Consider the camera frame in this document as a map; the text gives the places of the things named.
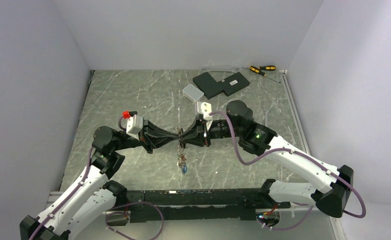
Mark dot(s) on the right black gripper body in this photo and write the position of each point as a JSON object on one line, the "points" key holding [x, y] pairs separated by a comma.
{"points": [[220, 129]]}

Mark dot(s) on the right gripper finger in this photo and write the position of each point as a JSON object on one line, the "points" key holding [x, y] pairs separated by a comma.
{"points": [[194, 132], [188, 140]]}

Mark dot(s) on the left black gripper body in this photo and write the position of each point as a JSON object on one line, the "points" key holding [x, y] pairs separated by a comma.
{"points": [[142, 137]]}

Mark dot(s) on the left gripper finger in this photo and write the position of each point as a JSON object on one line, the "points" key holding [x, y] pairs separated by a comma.
{"points": [[157, 141], [154, 131]]}

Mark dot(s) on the silver disc keyring with keys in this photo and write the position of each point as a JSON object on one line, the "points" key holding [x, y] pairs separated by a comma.
{"points": [[181, 158]]}

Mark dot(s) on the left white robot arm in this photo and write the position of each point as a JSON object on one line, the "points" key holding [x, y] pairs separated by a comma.
{"points": [[94, 191]]}

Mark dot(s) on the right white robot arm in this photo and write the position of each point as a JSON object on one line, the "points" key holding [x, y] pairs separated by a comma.
{"points": [[328, 187]]}

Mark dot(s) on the silver wrench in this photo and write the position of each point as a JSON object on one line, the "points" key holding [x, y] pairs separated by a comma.
{"points": [[266, 114]]}

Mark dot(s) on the yellow black screwdriver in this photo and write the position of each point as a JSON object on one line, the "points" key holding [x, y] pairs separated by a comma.
{"points": [[265, 74], [262, 68]]}

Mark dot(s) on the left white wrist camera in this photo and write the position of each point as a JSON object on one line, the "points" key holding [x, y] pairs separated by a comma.
{"points": [[134, 122]]}

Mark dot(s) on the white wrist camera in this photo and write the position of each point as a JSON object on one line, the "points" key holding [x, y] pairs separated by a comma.
{"points": [[204, 109], [134, 122]]}

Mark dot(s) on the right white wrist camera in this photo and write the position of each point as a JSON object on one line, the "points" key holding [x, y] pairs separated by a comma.
{"points": [[204, 109]]}

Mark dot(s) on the white network switch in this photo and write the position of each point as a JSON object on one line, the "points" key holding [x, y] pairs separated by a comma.
{"points": [[192, 93]]}

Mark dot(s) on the black network switch large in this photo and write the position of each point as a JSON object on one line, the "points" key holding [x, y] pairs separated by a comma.
{"points": [[209, 86]]}

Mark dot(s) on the black network switch small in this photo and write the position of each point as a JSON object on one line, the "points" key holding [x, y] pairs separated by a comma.
{"points": [[234, 83]]}

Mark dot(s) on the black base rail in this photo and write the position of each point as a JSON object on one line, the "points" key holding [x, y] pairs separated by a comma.
{"points": [[190, 204]]}

